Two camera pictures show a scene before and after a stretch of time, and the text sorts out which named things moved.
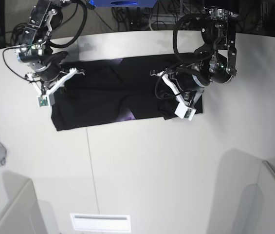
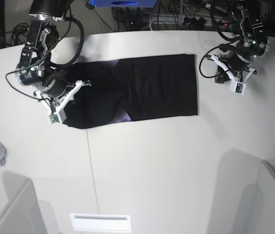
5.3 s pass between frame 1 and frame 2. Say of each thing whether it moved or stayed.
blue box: stayed
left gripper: moved
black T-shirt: stayed
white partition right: stayed
